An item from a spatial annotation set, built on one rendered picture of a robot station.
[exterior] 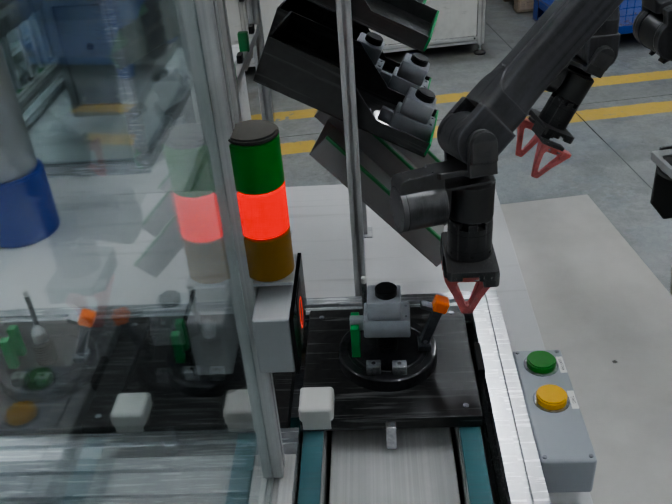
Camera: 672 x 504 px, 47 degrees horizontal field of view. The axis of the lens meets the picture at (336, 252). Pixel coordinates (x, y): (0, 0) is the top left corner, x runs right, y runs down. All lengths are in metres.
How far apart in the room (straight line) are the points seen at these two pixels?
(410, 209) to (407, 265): 0.59
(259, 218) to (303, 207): 0.99
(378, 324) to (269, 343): 0.30
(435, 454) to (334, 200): 0.82
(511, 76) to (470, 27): 4.31
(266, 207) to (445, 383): 0.45
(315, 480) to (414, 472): 0.13
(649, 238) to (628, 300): 1.87
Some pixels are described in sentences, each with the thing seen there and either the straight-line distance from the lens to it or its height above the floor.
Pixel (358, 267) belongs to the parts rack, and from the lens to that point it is 1.25.
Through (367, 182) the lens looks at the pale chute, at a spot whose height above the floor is 1.14.
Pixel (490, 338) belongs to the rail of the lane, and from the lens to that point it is 1.17.
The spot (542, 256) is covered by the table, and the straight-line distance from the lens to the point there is 1.54.
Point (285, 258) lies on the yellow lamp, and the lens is 0.77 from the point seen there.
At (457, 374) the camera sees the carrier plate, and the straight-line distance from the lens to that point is 1.09.
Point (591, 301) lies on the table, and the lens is 1.43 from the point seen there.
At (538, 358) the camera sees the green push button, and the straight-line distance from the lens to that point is 1.12.
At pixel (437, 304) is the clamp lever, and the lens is 1.04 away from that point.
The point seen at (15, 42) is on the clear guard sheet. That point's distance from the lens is 0.35.
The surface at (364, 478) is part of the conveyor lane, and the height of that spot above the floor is 0.92.
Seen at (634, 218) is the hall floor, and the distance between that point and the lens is 3.44.
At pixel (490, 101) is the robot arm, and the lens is 0.92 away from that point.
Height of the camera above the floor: 1.70
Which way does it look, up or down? 33 degrees down
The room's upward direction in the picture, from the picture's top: 5 degrees counter-clockwise
